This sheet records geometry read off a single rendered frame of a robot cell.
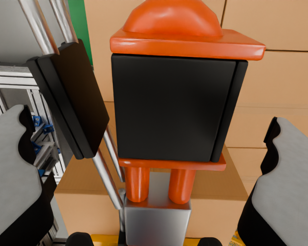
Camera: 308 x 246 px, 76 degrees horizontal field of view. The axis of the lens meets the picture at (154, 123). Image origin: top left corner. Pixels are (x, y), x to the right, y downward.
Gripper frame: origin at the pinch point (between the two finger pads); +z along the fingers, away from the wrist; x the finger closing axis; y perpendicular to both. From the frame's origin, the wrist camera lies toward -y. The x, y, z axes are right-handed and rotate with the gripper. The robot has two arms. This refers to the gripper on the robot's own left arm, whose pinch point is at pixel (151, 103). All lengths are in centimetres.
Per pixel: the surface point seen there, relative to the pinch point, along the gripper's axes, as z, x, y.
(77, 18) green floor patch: 109, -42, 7
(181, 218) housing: 0.1, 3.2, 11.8
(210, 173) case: 21.7, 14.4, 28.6
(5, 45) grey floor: 109, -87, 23
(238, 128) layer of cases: 55, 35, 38
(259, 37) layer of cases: 55, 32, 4
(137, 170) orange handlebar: 0.7, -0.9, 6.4
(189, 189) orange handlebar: 0.8, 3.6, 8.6
